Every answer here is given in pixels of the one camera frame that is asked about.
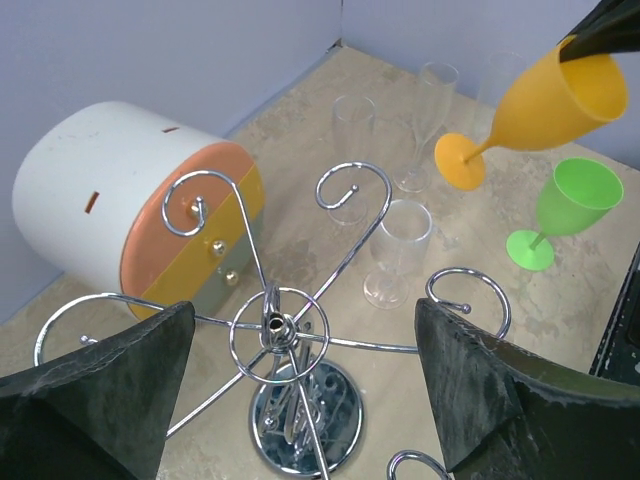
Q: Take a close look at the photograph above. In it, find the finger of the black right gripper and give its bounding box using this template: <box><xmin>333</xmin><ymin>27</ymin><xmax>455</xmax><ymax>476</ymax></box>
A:
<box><xmin>559</xmin><ymin>0</ymin><xmax>639</xmax><ymax>63</ymax></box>

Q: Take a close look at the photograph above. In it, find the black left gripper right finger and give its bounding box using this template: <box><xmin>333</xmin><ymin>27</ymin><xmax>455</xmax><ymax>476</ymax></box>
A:
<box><xmin>414</xmin><ymin>298</ymin><xmax>639</xmax><ymax>479</ymax></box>

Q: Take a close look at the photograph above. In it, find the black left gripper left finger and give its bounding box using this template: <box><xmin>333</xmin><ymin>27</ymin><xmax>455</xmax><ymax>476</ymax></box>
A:
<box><xmin>1</xmin><ymin>302</ymin><xmax>195</xmax><ymax>479</ymax></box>

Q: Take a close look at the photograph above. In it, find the orange plastic wine glass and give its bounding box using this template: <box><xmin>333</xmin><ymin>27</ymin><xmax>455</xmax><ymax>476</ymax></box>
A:
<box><xmin>434</xmin><ymin>38</ymin><xmax>629</xmax><ymax>191</ymax></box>

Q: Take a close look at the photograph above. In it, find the green plastic wine glass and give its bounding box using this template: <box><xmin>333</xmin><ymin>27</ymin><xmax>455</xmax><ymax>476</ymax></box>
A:
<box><xmin>506</xmin><ymin>157</ymin><xmax>624</xmax><ymax>272</ymax></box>

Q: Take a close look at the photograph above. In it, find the clear flute glass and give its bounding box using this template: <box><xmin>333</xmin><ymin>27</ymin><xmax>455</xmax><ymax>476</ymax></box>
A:
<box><xmin>393</xmin><ymin>61</ymin><xmax>459</xmax><ymax>193</ymax></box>
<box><xmin>471</xmin><ymin>51</ymin><xmax>526</xmax><ymax>143</ymax></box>
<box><xmin>363</xmin><ymin>199</ymin><xmax>433</xmax><ymax>310</ymax></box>
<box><xmin>329</xmin><ymin>94</ymin><xmax>376</xmax><ymax>225</ymax></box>

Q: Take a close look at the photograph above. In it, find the clear flute glass back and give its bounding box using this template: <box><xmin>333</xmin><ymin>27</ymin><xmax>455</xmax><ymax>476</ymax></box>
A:
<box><xmin>393</xmin><ymin>61</ymin><xmax>459</xmax><ymax>193</ymax></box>

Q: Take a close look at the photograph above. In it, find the clear flute glass front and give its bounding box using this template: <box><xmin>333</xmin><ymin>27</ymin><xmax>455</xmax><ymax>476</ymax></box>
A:
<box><xmin>363</xmin><ymin>199</ymin><xmax>433</xmax><ymax>310</ymax></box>

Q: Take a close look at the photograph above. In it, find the white round drawer cabinet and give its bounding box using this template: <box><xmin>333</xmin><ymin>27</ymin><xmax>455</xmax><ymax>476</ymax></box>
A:
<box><xmin>12</xmin><ymin>101</ymin><xmax>265</xmax><ymax>314</ymax></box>

